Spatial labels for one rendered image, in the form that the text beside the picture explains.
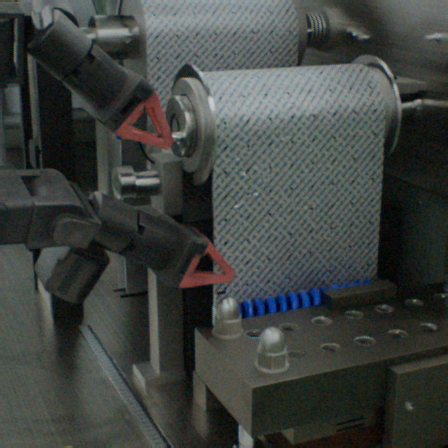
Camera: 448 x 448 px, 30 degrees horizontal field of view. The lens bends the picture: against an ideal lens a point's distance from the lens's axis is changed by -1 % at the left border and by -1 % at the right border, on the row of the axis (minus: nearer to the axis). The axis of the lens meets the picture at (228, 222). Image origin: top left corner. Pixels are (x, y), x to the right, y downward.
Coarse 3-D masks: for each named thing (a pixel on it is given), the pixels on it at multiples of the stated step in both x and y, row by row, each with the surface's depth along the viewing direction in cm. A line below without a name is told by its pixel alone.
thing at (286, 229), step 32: (352, 160) 108; (224, 192) 101; (256, 192) 103; (288, 192) 105; (320, 192) 107; (352, 192) 109; (224, 224) 103; (256, 224) 105; (288, 224) 106; (320, 224) 108; (352, 224) 110; (224, 256) 104; (256, 256) 106; (288, 256) 108; (320, 256) 110; (352, 256) 112; (224, 288) 105; (256, 288) 107; (288, 288) 109; (320, 288) 111
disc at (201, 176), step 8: (184, 64) 104; (192, 64) 102; (184, 72) 104; (192, 72) 101; (200, 72) 100; (176, 80) 107; (200, 80) 99; (200, 88) 100; (208, 88) 98; (208, 96) 98; (208, 104) 98; (208, 112) 98; (208, 120) 99; (208, 128) 99; (216, 128) 98; (208, 136) 99; (216, 136) 98; (208, 144) 99; (216, 144) 98; (208, 152) 100; (208, 160) 100; (208, 168) 100; (192, 176) 106; (200, 176) 103; (208, 176) 101; (200, 184) 104
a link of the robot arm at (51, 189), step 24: (0, 192) 86; (24, 192) 87; (48, 192) 89; (72, 192) 91; (0, 216) 85; (24, 216) 87; (48, 216) 88; (0, 240) 87; (24, 240) 88; (48, 240) 90
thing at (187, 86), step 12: (180, 84) 104; (192, 84) 101; (192, 96) 100; (384, 96) 108; (204, 108) 99; (204, 120) 99; (204, 132) 99; (204, 144) 99; (192, 156) 103; (204, 156) 101; (192, 168) 103
